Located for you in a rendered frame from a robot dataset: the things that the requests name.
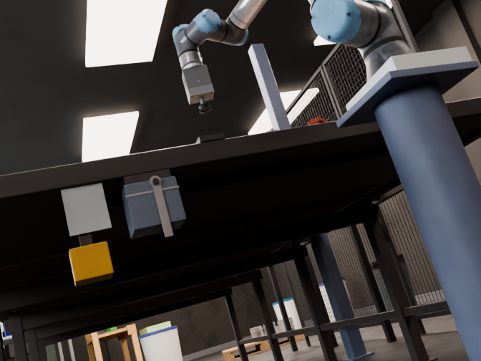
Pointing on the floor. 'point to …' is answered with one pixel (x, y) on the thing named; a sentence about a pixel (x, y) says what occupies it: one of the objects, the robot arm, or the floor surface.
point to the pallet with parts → (261, 341)
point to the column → (434, 180)
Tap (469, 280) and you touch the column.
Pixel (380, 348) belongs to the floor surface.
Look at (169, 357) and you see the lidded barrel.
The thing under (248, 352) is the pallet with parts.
